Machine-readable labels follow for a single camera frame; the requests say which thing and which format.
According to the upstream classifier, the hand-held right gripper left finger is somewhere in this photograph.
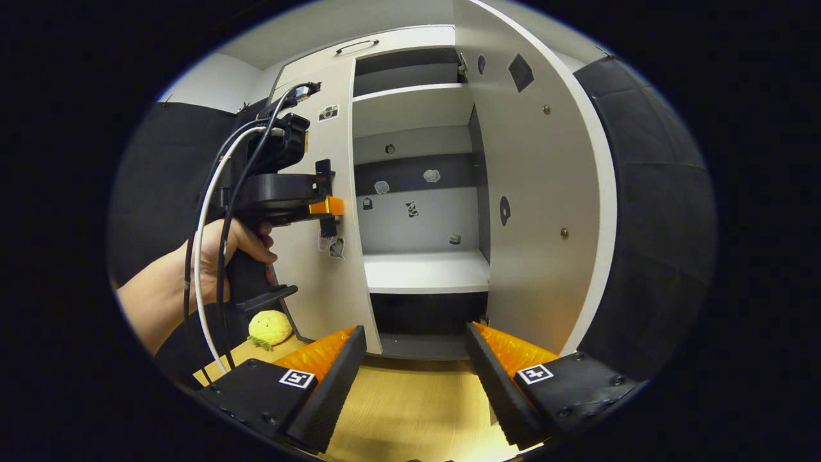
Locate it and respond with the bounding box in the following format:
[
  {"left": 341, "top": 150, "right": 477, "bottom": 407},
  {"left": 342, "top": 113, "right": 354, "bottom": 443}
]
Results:
[{"left": 192, "top": 325, "right": 368, "bottom": 454}]

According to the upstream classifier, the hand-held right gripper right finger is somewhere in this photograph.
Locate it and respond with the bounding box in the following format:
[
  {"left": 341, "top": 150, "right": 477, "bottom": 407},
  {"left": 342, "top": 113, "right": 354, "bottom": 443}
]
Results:
[{"left": 465, "top": 321, "right": 644, "bottom": 450}]

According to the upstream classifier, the black door handle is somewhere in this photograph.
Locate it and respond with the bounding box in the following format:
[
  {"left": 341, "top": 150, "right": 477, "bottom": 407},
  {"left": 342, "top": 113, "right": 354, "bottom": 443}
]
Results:
[{"left": 315, "top": 159, "right": 339, "bottom": 238}]

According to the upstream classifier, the cabinet door with camera sticker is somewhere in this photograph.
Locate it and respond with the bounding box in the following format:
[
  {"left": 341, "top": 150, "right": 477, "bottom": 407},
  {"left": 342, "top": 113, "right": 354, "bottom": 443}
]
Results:
[{"left": 269, "top": 59, "right": 384, "bottom": 355}]

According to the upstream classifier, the grey double-door shoe cabinet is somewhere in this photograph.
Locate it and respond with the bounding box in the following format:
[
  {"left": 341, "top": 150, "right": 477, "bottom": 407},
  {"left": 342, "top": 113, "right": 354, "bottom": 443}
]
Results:
[{"left": 266, "top": 24, "right": 495, "bottom": 361}]

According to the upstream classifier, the cabinet door with headphone sticker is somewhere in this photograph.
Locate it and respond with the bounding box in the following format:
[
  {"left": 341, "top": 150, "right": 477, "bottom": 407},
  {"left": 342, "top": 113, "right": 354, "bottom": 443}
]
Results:
[{"left": 453, "top": 0, "right": 618, "bottom": 357}]

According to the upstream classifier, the white cabinet shelf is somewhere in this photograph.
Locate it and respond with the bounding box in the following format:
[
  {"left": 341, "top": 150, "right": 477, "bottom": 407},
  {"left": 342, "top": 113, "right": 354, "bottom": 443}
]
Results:
[
  {"left": 353, "top": 83, "right": 475, "bottom": 139},
  {"left": 362, "top": 250, "right": 490, "bottom": 295}
]

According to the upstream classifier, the yellow plush toy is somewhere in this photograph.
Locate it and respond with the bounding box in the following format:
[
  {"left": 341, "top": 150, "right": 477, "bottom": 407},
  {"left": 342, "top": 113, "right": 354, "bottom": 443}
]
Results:
[{"left": 248, "top": 310, "right": 294, "bottom": 351}]

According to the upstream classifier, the black backdrop cloth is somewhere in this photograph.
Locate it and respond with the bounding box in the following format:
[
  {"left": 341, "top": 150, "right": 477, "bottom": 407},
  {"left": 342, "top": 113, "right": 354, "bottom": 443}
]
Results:
[{"left": 109, "top": 56, "right": 717, "bottom": 386}]

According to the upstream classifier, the black cable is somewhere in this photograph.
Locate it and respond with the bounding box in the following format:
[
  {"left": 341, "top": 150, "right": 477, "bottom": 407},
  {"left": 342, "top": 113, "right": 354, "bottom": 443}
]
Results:
[
  {"left": 183, "top": 119, "right": 270, "bottom": 321},
  {"left": 215, "top": 81, "right": 321, "bottom": 372}
]

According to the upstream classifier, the white cable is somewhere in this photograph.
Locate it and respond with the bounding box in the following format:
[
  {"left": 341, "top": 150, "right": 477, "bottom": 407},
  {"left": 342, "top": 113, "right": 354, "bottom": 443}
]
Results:
[{"left": 194, "top": 125, "right": 286, "bottom": 376}]

